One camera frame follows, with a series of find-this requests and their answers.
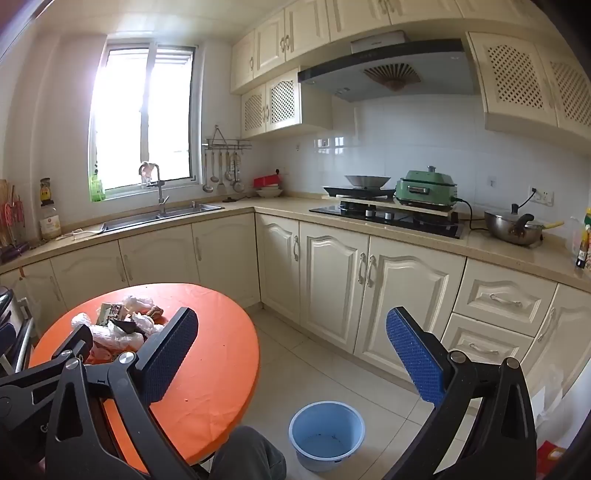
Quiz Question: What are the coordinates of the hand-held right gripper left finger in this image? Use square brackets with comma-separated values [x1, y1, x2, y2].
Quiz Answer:
[45, 306, 204, 480]

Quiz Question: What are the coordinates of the kitchen window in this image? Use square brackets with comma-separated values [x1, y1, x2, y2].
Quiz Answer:
[88, 34, 199, 199]

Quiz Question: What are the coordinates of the steel pan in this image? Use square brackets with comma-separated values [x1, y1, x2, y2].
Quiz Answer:
[344, 174, 392, 189]

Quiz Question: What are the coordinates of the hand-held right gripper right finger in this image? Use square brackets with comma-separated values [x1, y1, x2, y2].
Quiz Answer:
[383, 306, 539, 480]

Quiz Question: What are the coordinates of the cream upper kitchen cabinet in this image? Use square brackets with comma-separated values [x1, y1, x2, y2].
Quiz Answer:
[228, 0, 591, 144]

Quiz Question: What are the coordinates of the black plug with cable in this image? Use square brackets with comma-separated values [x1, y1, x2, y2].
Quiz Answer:
[510, 187, 539, 214]

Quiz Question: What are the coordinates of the white power strip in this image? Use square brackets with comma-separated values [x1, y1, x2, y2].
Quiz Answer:
[54, 228, 105, 241]

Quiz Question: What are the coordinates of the white plastic wrapper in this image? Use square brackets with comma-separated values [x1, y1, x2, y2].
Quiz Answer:
[131, 311, 164, 335]

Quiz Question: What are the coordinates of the wooden cutting board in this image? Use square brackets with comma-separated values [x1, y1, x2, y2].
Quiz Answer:
[0, 179, 12, 245]

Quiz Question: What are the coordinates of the pink wrapper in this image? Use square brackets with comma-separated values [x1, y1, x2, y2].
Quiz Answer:
[88, 345, 121, 365]

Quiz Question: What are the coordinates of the person's right leg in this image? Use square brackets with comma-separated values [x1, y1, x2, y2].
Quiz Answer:
[210, 425, 287, 480]

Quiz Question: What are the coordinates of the steel wok black handle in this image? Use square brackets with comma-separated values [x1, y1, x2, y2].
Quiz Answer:
[484, 203, 546, 246]

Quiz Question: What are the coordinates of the steel faucet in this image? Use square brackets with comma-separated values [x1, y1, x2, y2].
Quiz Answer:
[139, 162, 171, 215]

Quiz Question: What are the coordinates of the steel sink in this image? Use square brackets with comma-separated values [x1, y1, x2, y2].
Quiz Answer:
[99, 202, 225, 232]

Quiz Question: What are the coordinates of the wire utensil rack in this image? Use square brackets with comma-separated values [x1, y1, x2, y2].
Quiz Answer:
[203, 126, 253, 151]

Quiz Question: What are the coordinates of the black power cable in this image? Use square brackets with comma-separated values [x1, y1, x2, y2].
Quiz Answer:
[455, 198, 488, 232]

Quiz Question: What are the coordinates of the red knife rack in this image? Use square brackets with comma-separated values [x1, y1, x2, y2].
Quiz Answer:
[4, 185, 26, 245]

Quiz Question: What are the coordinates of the large cream cabinet drawer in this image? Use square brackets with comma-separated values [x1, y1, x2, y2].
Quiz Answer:
[455, 261, 557, 330]

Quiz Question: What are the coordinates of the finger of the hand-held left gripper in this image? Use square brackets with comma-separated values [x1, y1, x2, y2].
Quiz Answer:
[0, 324, 93, 403]

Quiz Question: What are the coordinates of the glass jar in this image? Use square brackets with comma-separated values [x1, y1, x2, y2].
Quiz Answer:
[39, 200, 62, 241]

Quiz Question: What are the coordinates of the grey range hood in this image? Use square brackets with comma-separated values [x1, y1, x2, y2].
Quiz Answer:
[297, 30, 481, 103]

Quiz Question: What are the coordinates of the green electric hot pot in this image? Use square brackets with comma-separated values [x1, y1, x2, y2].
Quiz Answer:
[394, 165, 459, 208]

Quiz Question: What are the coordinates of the black glass gas hob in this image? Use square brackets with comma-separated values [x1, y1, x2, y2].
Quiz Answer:
[308, 202, 467, 240]

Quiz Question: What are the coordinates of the light blue plastic bucket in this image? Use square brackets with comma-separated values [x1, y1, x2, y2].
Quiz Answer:
[288, 401, 366, 472]

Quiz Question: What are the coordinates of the black induction cooker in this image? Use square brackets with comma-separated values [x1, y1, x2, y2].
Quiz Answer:
[322, 185, 398, 199]

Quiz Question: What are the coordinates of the printed paper carton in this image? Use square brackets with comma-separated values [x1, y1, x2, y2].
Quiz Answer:
[98, 302, 125, 324]

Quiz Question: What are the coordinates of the cream lower kitchen cabinet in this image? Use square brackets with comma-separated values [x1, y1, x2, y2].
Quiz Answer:
[0, 203, 591, 416]

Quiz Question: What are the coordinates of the orange round table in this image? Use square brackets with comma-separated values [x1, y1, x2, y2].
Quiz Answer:
[28, 282, 262, 467]

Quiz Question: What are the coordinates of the large whitish plastic bag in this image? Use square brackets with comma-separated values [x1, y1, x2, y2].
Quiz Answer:
[90, 323, 146, 354]

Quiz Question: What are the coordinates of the white storage trolley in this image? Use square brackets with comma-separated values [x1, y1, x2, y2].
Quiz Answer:
[0, 295, 38, 377]

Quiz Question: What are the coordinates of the cream kitchen cabinet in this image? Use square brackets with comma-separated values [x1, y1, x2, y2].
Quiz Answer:
[228, 0, 591, 144]
[0, 203, 591, 416]

